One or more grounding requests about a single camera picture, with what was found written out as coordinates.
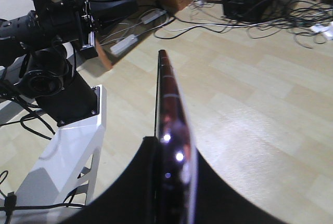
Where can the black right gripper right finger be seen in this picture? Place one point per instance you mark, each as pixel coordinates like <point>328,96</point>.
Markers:
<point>217,202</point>

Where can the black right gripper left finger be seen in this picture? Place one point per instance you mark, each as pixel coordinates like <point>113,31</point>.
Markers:
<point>130,198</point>

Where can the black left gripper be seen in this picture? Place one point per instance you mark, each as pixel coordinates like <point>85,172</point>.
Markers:
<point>96,16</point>

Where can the black smartphone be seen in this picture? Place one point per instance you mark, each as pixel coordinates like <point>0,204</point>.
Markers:
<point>176,151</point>

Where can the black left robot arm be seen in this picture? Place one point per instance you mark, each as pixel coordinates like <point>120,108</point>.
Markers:
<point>38,76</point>

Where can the white power brick on floor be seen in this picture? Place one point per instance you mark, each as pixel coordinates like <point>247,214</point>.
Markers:
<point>325,30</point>

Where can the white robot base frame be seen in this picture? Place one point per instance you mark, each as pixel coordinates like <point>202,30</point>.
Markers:
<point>69,162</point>

